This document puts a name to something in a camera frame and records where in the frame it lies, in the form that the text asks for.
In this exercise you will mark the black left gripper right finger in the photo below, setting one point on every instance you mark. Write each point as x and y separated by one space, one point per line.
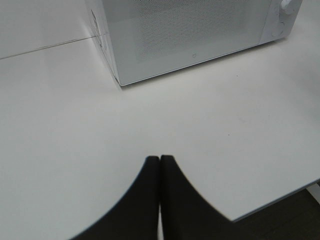
185 214

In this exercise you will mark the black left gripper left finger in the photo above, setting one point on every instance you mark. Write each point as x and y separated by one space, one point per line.
136 215

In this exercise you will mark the white microwave door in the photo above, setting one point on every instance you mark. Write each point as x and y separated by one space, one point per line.
187 35

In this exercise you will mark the round white door button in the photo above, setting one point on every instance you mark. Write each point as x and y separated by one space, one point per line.
280 29

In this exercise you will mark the white microwave knob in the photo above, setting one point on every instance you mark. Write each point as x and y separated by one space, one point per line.
286 4

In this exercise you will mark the white microwave oven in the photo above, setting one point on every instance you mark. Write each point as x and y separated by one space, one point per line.
175 37

